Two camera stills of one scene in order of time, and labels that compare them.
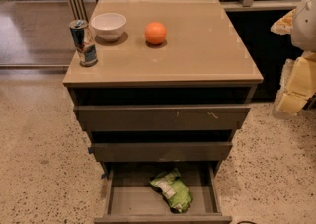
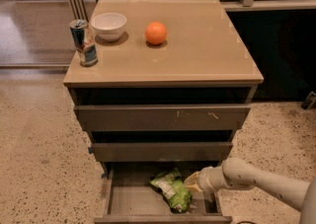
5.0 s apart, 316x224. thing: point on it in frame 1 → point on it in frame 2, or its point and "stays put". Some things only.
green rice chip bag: (174, 189) stays put
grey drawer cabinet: (173, 82) stays put
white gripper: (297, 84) → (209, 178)
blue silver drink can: (84, 42) stays put
